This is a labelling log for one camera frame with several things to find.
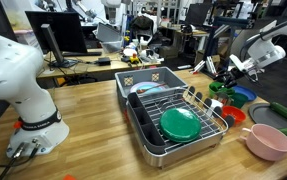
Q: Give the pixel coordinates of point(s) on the lavender plate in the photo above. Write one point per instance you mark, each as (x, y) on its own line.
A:
(143, 86)

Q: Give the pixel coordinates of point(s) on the dark green cup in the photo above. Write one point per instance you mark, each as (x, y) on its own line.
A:
(239, 100)

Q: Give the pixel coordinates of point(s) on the black computer monitor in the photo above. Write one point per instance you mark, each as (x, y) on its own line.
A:
(66, 31)

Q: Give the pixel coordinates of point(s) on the shiny metal cup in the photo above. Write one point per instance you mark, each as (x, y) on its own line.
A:
(221, 98)

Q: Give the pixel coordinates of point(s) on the orange cup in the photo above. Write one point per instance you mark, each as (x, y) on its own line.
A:
(69, 177)

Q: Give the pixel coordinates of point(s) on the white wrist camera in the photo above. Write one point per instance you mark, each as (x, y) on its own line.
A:
(239, 63)

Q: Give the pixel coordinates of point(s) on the small red bowl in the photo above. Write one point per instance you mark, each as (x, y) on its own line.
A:
(234, 114)

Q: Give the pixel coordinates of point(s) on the black keyboard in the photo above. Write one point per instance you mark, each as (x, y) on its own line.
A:
(83, 53)

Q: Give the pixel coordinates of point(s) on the light green bowl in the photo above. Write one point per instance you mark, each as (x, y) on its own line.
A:
(211, 89)

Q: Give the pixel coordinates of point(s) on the clear plastic bin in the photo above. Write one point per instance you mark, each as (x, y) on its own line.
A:
(112, 46)

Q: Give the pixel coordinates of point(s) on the green plate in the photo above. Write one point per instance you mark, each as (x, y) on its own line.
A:
(180, 125)

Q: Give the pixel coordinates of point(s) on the black background monitor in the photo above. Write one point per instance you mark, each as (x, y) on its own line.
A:
(198, 14)

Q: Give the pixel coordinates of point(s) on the red utensil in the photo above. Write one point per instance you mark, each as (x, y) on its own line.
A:
(151, 88)

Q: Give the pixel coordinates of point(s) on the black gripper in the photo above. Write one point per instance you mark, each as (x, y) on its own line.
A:
(239, 75)

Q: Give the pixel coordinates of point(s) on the small green cucumber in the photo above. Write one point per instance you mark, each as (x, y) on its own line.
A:
(221, 88)

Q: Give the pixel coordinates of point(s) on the grey monitor stand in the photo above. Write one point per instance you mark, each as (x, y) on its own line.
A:
(52, 43)

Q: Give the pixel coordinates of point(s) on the black power adapter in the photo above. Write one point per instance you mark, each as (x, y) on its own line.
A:
(104, 61)

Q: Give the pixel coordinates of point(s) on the yellow toy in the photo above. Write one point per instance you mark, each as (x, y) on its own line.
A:
(134, 59)

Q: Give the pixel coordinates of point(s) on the grey round tray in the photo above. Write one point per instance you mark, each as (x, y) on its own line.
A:
(266, 115)

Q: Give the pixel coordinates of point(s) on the black backpack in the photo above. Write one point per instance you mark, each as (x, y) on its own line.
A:
(141, 24)

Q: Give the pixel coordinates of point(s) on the wooden desk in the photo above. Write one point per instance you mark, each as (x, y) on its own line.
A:
(93, 68)

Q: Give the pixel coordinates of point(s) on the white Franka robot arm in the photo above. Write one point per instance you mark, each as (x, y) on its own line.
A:
(16, 76)

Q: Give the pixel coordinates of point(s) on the thick dark green cucumber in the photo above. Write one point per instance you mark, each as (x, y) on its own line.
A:
(286, 112)

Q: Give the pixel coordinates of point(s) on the grey plastic tub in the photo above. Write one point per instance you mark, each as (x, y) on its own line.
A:
(139, 75)

